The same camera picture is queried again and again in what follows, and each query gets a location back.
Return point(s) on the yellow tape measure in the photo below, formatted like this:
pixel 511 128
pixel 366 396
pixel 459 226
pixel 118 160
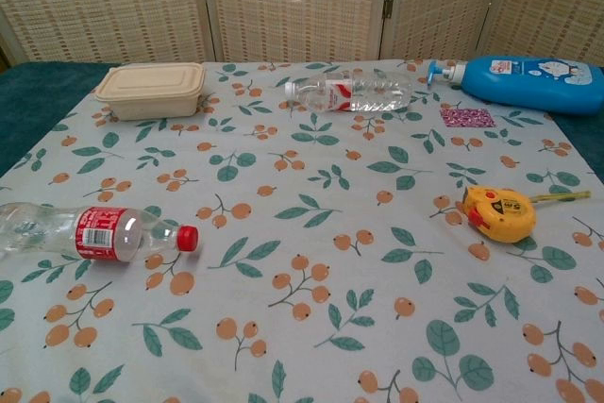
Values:
pixel 500 215

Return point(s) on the clear bottle with white cap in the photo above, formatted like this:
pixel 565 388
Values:
pixel 358 89

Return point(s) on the purple patterned patch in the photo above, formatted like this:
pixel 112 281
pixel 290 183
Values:
pixel 466 117

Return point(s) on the beige lidded food box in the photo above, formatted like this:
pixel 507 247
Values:
pixel 146 91

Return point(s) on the brass screen hinge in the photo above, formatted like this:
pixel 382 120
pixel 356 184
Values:
pixel 388 5

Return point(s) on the clear bottle with red cap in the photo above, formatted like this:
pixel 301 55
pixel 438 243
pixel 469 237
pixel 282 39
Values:
pixel 99 233

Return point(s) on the blue pump lotion bottle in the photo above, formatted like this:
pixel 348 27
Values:
pixel 528 84

